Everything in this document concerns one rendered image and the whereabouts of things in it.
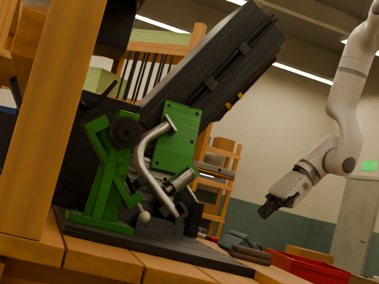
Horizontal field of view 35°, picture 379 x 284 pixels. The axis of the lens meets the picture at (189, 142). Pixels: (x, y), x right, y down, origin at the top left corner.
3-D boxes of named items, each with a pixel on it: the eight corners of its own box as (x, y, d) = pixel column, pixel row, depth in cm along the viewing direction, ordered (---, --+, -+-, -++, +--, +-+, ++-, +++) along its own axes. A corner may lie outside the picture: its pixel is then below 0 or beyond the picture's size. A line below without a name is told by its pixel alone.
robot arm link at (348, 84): (391, 80, 170) (356, 182, 171) (352, 76, 184) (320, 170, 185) (369, 70, 166) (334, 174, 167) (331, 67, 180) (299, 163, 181)
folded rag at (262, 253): (231, 257, 146) (234, 245, 146) (227, 253, 154) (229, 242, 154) (270, 267, 147) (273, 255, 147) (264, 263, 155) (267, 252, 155)
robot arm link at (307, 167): (325, 183, 175) (318, 190, 174) (307, 178, 182) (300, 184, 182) (312, 162, 172) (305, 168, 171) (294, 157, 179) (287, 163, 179)
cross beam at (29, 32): (37, 114, 236) (43, 92, 237) (36, 61, 110) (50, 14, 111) (24, 110, 235) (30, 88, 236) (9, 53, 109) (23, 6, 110)
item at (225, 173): (219, 179, 202) (221, 171, 203) (234, 181, 187) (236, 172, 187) (106, 149, 193) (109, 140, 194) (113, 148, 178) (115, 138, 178)
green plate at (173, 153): (181, 184, 177) (193, 119, 184) (189, 177, 169) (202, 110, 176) (144, 173, 174) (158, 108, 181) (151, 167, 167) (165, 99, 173)
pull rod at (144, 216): (147, 223, 143) (153, 199, 143) (149, 224, 140) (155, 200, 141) (124, 217, 142) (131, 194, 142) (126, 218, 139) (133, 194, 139)
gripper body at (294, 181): (321, 187, 173) (294, 213, 171) (300, 181, 183) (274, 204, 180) (309, 168, 171) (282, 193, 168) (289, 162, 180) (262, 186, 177)
